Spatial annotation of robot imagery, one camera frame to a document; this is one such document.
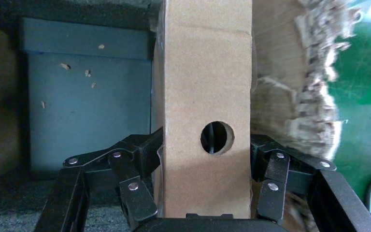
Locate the small brown cardboard box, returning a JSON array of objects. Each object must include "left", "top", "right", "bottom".
[{"left": 153, "top": 0, "right": 253, "bottom": 220}]

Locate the dark grey carton liner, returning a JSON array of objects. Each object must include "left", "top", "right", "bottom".
[{"left": 20, "top": 17, "right": 157, "bottom": 180}]

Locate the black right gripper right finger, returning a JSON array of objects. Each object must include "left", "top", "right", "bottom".
[{"left": 250, "top": 133, "right": 371, "bottom": 232}]

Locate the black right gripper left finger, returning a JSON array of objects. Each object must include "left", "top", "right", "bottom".
[{"left": 33, "top": 126, "right": 164, "bottom": 232}]

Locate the large open cardboard carton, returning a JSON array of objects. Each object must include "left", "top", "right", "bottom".
[{"left": 0, "top": 0, "right": 364, "bottom": 232}]

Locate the black foam insert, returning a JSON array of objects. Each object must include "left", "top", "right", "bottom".
[{"left": 0, "top": 0, "right": 164, "bottom": 31}]

